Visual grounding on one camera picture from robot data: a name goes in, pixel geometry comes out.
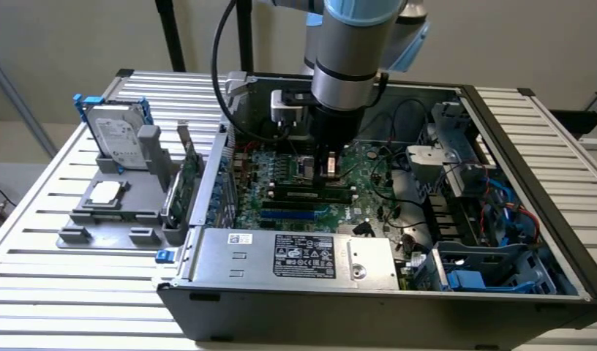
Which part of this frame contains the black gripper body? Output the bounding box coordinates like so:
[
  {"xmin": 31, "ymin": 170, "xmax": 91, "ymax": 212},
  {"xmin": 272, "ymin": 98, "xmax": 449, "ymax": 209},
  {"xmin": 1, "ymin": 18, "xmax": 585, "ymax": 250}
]
[{"xmin": 308, "ymin": 103, "xmax": 367, "ymax": 148}]

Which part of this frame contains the black installed RAM stick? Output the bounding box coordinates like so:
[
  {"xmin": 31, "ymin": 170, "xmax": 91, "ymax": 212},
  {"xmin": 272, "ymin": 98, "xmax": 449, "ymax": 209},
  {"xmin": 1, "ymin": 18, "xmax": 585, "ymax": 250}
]
[{"xmin": 272, "ymin": 184, "xmax": 355, "ymax": 205}]

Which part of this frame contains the black expansion slot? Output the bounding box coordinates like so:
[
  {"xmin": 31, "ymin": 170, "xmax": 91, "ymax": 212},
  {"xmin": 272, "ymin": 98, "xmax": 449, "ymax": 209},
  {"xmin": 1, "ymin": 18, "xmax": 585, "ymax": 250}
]
[{"xmin": 263, "ymin": 198, "xmax": 325, "ymax": 212}]

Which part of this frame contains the blue expansion slot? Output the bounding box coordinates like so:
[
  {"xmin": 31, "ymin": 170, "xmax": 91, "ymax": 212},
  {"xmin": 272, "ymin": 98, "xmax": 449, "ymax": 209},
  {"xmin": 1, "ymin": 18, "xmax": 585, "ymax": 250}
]
[{"xmin": 260, "ymin": 208, "xmax": 315, "ymax": 221}]

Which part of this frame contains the CPU socket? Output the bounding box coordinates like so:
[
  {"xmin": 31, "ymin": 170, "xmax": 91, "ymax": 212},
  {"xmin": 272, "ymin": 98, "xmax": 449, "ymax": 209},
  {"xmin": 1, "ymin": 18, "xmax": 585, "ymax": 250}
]
[{"xmin": 289, "ymin": 154, "xmax": 324, "ymax": 181}]

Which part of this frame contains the green motherboard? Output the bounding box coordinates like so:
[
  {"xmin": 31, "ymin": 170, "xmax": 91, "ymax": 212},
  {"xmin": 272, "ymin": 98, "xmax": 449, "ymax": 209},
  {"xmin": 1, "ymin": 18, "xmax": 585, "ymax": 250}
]
[{"xmin": 227, "ymin": 140, "xmax": 429, "ymax": 235}]

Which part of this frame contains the metal drive cage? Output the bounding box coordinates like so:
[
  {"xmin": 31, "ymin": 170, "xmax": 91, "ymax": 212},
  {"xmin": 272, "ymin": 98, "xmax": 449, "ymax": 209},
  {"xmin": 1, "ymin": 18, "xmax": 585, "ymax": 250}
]
[{"xmin": 404, "ymin": 101, "xmax": 501, "ymax": 200}]

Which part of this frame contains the green graphics card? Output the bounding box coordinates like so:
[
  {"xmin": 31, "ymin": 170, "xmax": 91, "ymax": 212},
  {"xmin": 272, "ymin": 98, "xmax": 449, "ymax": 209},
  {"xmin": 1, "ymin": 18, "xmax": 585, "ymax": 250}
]
[{"xmin": 163, "ymin": 118, "xmax": 205, "ymax": 228}]

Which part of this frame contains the silver power supply unit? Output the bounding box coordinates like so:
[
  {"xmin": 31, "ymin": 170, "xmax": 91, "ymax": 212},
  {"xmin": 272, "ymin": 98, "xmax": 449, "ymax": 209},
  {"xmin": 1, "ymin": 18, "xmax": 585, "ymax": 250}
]
[{"xmin": 188, "ymin": 227, "xmax": 403, "ymax": 292}]

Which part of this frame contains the black stand pole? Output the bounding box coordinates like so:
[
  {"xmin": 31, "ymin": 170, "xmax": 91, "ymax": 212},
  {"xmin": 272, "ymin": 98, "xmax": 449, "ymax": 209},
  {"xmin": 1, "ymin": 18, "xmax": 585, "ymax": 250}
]
[
  {"xmin": 235, "ymin": 0, "xmax": 257, "ymax": 74},
  {"xmin": 155, "ymin": 0, "xmax": 188, "ymax": 72}
]

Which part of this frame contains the grey parts rack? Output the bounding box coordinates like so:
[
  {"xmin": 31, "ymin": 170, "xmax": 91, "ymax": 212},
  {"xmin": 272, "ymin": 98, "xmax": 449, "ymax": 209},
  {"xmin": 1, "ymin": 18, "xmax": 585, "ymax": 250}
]
[{"xmin": 56, "ymin": 125, "xmax": 191, "ymax": 250}]

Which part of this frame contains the blue disk bay latch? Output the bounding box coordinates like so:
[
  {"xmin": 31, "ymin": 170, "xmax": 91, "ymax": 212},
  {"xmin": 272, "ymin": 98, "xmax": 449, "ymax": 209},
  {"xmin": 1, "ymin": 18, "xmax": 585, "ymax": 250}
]
[{"xmin": 447, "ymin": 269, "xmax": 487, "ymax": 292}]

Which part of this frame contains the grey plastic disk bay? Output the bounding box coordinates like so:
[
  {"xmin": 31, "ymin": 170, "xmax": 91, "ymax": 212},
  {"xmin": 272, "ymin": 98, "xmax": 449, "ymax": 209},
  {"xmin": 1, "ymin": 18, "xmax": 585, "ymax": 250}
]
[{"xmin": 431, "ymin": 240, "xmax": 565, "ymax": 294}]

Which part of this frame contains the black open PC case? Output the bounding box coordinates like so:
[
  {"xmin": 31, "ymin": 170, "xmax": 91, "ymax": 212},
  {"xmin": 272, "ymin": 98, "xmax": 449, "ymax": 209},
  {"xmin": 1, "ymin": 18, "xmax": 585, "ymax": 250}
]
[{"xmin": 151, "ymin": 70, "xmax": 597, "ymax": 344}]

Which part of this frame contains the silver hard disk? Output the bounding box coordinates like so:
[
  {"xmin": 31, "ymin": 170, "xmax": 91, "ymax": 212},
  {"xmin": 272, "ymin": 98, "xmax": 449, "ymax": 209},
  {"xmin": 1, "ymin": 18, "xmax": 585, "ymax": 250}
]
[{"xmin": 85, "ymin": 103, "xmax": 151, "ymax": 171}]

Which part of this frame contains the silver CPU chip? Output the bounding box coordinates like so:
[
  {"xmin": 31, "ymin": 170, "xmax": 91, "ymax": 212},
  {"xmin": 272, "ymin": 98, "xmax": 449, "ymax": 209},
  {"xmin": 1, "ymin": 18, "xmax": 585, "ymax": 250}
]
[{"xmin": 89, "ymin": 181, "xmax": 123, "ymax": 204}]

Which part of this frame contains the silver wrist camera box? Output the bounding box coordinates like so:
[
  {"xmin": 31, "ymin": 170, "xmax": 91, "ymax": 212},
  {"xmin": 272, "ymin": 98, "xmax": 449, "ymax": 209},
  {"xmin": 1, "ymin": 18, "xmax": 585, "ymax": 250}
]
[{"xmin": 269, "ymin": 88, "xmax": 320, "ymax": 124}]

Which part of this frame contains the thin black wire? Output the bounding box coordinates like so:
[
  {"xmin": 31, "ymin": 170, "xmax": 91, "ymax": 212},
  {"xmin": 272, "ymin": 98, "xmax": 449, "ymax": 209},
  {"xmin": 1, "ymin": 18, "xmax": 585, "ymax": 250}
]
[{"xmin": 388, "ymin": 97, "xmax": 431, "ymax": 148}]

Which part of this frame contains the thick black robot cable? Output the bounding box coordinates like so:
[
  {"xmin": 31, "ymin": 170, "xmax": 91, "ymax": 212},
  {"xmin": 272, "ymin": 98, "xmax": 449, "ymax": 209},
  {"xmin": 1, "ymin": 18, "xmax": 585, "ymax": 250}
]
[{"xmin": 209, "ymin": 0, "xmax": 285, "ymax": 144}]

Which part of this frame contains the blue SATA wire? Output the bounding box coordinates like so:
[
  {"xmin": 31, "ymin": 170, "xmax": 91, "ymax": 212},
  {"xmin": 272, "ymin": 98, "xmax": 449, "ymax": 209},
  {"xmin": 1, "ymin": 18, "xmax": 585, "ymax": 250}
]
[{"xmin": 477, "ymin": 174, "xmax": 520, "ymax": 222}]

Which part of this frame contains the blue disk bracket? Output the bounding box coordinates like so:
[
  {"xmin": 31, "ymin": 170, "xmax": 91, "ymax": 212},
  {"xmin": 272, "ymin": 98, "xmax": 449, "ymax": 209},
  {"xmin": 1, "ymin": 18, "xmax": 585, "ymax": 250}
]
[{"xmin": 72, "ymin": 94, "xmax": 156, "ymax": 129}]

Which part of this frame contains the red wire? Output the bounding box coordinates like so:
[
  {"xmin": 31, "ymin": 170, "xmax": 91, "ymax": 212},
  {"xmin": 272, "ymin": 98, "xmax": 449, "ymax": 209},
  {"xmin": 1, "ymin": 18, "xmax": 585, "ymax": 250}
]
[{"xmin": 516, "ymin": 205, "xmax": 543, "ymax": 244}]

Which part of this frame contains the aluminium frame post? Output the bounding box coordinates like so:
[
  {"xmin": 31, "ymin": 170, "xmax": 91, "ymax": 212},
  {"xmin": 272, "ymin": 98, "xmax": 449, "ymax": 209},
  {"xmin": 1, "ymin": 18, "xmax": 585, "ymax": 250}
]
[{"xmin": 0, "ymin": 46, "xmax": 59, "ymax": 159}]

